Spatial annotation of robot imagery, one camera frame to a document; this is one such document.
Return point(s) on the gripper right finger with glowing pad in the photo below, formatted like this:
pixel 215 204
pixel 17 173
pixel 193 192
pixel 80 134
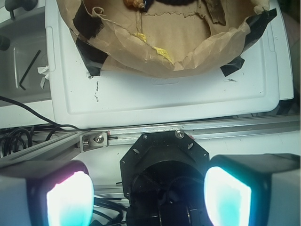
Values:
pixel 254 190

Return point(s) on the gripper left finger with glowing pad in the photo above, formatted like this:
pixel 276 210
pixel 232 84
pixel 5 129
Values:
pixel 45 193

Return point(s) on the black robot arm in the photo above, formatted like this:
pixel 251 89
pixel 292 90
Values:
pixel 168 181

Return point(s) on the black hex key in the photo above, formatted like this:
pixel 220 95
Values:
pixel 28 69

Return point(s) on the grey plastic bin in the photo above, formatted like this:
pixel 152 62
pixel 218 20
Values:
pixel 22 38

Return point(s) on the brown paper bag nest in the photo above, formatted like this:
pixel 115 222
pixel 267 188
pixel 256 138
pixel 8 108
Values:
pixel 195 44

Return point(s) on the dark wood bark piece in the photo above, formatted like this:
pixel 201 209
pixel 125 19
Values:
pixel 216 11

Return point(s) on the orange spiral seashell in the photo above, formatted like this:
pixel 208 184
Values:
pixel 134 3

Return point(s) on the aluminium frame rail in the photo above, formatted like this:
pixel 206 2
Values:
pixel 71 143

